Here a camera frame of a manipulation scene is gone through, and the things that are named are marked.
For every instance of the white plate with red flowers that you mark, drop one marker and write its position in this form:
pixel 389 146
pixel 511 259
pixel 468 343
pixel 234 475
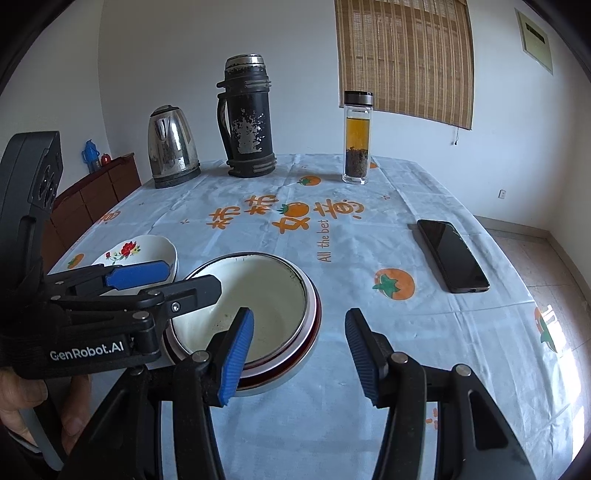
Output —
pixel 138 249

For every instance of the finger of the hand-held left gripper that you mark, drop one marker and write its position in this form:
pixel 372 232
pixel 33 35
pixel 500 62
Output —
pixel 194 290
pixel 134 275

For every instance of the small red ornament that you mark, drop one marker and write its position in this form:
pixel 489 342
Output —
pixel 106 159

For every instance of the white enamel bowl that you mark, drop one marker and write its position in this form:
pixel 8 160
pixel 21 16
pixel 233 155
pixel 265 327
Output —
pixel 272 295

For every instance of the wall electrical panel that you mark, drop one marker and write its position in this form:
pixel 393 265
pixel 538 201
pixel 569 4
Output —
pixel 535 40

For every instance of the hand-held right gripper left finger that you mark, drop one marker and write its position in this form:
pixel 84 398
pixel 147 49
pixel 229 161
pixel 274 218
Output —
pixel 236 357

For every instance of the blue thermos bottle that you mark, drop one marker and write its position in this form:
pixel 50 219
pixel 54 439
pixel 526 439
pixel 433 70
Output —
pixel 91 158

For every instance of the glass tea bottle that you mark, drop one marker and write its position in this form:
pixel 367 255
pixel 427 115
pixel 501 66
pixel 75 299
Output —
pixel 356 143

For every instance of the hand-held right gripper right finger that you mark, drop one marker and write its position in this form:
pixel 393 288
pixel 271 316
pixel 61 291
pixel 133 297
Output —
pixel 364 355

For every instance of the person's left hand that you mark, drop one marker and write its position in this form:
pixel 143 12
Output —
pixel 74 415

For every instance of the worn black thermos flask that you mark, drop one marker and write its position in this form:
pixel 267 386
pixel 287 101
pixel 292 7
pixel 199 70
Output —
pixel 249 120

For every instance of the light blue printed tablecloth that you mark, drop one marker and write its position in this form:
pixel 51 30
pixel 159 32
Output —
pixel 415 346

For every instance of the bamboo window blind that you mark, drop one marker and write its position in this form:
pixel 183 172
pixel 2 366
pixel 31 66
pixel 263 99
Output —
pixel 406 55

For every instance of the brown wooden sideboard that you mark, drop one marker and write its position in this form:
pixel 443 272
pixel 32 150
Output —
pixel 92 198

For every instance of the stainless steel electric kettle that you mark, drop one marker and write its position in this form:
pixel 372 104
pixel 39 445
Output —
pixel 171 147

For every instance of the black smartphone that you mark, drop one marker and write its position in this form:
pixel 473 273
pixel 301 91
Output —
pixel 455 256

